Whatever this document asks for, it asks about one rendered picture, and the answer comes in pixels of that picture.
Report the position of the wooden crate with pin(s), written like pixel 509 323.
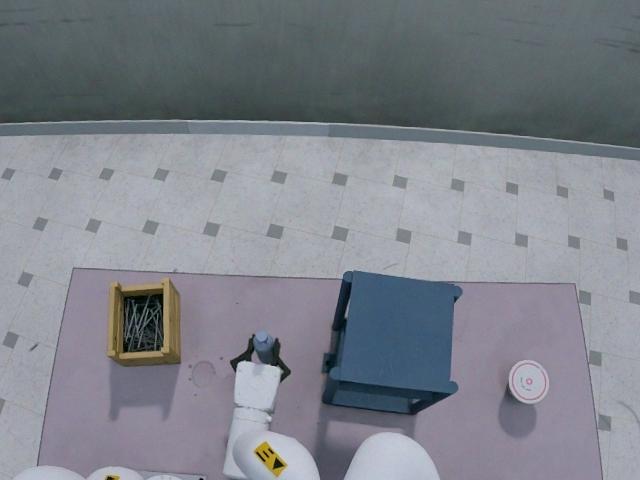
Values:
pixel 143 344

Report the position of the blue shelving unit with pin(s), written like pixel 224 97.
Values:
pixel 398 333

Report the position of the blue-grey cylinder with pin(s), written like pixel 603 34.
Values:
pixel 264 346

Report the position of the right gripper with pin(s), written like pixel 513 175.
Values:
pixel 258 383

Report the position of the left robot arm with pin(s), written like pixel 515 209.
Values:
pixel 107 473

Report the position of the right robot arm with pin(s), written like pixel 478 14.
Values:
pixel 264 455

